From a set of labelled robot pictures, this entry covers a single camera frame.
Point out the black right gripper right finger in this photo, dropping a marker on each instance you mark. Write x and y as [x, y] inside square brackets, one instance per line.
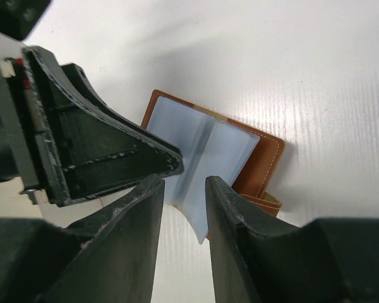
[257, 257]

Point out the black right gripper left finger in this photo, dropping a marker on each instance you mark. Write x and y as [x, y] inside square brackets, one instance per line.
[108, 256]

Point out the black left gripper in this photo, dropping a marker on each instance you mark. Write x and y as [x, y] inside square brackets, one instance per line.
[64, 143]

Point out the brown leather card holder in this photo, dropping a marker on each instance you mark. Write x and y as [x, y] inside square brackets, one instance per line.
[212, 144]

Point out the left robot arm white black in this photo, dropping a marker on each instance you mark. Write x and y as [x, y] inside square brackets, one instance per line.
[19, 17]

